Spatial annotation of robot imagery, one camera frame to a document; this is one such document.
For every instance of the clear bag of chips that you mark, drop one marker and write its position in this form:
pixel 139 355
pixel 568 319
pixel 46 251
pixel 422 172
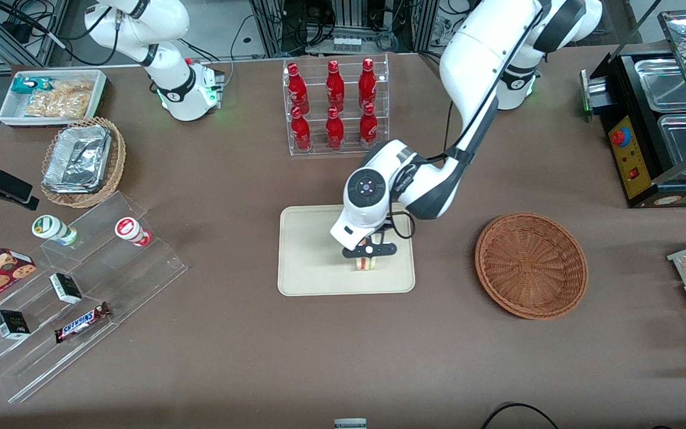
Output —
pixel 60 101

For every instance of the small black box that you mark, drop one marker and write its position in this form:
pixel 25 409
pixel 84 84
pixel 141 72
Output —
pixel 65 288
pixel 11 325

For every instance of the triangular sandwich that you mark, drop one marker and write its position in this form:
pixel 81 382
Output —
pixel 365 264

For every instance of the grey box at table edge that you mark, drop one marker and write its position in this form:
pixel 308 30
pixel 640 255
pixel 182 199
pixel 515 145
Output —
pixel 350 424

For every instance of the white rectangular bin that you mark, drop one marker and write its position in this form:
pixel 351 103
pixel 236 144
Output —
pixel 9 113

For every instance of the clear acrylic bottle rack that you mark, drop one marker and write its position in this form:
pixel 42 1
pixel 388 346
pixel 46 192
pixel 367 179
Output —
pixel 352 143

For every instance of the clear acrylic stepped stand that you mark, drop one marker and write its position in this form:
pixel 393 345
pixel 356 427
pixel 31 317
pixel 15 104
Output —
pixel 134 274

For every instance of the brown Snickers bar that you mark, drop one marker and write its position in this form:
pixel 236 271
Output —
pixel 81 322

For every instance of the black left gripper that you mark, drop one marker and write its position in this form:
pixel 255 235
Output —
pixel 387 224

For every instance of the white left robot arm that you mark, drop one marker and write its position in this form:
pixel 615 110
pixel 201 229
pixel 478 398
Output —
pixel 480 53

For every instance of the round brown wicker basket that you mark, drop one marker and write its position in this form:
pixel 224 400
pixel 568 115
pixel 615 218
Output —
pixel 527 265

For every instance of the green lid drink cup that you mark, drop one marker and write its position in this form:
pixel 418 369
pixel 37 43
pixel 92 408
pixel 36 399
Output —
pixel 51 228

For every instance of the red cola bottle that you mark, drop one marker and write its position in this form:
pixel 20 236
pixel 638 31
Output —
pixel 367 83
pixel 298 89
pixel 368 128
pixel 335 86
pixel 334 131
pixel 301 132

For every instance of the oval tan wicker basket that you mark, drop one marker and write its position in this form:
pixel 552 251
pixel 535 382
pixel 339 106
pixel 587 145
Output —
pixel 118 161

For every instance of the silver foil tray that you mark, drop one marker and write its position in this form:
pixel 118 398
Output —
pixel 78 158

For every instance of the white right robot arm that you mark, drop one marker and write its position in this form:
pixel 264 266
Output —
pixel 167 89

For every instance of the red lid drink cup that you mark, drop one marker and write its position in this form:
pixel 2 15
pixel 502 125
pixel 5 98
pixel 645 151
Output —
pixel 130 230

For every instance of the teal snack packet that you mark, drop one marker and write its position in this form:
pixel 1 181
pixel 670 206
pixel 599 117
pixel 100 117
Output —
pixel 24 85

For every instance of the white power strip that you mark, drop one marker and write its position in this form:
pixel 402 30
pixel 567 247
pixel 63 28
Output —
pixel 346 43

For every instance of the beige plastic tray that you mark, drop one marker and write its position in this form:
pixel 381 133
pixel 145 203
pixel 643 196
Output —
pixel 307 256

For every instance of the black hot food display case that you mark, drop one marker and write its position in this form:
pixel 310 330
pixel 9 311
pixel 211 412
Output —
pixel 632 161

